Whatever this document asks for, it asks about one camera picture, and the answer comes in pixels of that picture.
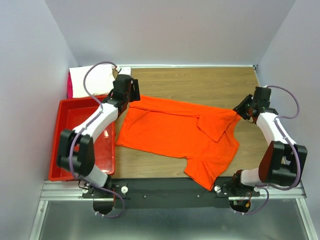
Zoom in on orange t-shirt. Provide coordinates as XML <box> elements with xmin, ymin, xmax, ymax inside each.
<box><xmin>116</xmin><ymin>95</ymin><xmax>241</xmax><ymax>191</ymax></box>

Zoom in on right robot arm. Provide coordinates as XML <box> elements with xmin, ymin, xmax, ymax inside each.
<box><xmin>232</xmin><ymin>85</ymin><xmax>308</xmax><ymax>191</ymax></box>

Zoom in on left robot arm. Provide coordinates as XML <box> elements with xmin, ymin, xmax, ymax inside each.
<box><xmin>56</xmin><ymin>71</ymin><xmax>140</xmax><ymax>187</ymax></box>

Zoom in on folded white t-shirt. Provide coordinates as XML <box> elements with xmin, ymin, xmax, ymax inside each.
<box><xmin>68</xmin><ymin>63</ymin><xmax>118</xmax><ymax>99</ymax></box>

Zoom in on folded pink t-shirt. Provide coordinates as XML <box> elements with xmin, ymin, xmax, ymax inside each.
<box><xmin>66</xmin><ymin>72</ymin><xmax>73</xmax><ymax>99</ymax></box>

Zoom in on red plastic bin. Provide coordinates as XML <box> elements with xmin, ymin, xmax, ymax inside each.
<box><xmin>48</xmin><ymin>97</ymin><xmax>116</xmax><ymax>182</ymax></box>

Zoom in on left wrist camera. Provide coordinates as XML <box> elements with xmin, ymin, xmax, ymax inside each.
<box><xmin>115</xmin><ymin>66</ymin><xmax>132</xmax><ymax>76</ymax></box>

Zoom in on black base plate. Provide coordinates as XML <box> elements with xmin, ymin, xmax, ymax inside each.
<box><xmin>82</xmin><ymin>177</ymin><xmax>260</xmax><ymax>209</ymax></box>

